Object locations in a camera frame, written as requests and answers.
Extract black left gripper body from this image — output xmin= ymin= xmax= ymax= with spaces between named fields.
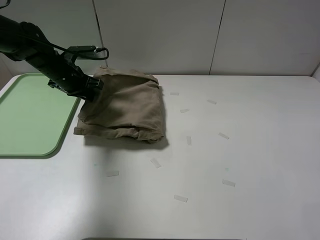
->
xmin=47 ymin=55 xmax=88 ymax=99

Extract clear tape piece lower left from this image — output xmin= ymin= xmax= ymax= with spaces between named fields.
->
xmin=106 ymin=170 xmax=120 ymax=177

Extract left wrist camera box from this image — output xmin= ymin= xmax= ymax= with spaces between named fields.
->
xmin=63 ymin=45 xmax=97 ymax=62

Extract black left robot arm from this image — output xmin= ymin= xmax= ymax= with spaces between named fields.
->
xmin=0 ymin=16 xmax=109 ymax=101

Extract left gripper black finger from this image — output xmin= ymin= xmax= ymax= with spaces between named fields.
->
xmin=85 ymin=76 xmax=104 ymax=90

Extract clear tape piece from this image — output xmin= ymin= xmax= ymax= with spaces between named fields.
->
xmin=170 ymin=92 xmax=180 ymax=96
xmin=180 ymin=108 xmax=190 ymax=113
xmin=207 ymin=99 xmax=217 ymax=105
xmin=150 ymin=158 xmax=162 ymax=169
xmin=222 ymin=179 xmax=236 ymax=187
xmin=186 ymin=136 xmax=192 ymax=146
xmin=174 ymin=194 xmax=188 ymax=203
xmin=218 ymin=132 xmax=230 ymax=140
xmin=106 ymin=170 xmax=120 ymax=177

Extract clear tape piece far top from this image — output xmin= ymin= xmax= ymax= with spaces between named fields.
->
xmin=170 ymin=92 xmax=180 ymax=96

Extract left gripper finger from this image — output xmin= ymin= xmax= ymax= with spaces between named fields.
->
xmin=81 ymin=88 xmax=100 ymax=102

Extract khaki shorts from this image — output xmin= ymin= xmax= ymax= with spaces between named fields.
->
xmin=73 ymin=67 xmax=165 ymax=144

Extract clear tape piece near front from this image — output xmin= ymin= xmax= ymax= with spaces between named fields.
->
xmin=174 ymin=194 xmax=188 ymax=203

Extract green plastic tray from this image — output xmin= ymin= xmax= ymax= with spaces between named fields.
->
xmin=0 ymin=73 xmax=80 ymax=158

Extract clear tape piece front right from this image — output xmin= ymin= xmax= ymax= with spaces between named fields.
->
xmin=222 ymin=179 xmax=236 ymax=187

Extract clear tape piece top right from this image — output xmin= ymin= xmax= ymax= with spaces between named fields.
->
xmin=207 ymin=99 xmax=217 ymax=105

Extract clear tape piece centre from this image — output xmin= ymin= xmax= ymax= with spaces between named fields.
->
xmin=150 ymin=158 xmax=162 ymax=169

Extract clear tape piece upper middle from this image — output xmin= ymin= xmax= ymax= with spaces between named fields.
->
xmin=180 ymin=108 xmax=190 ymax=113

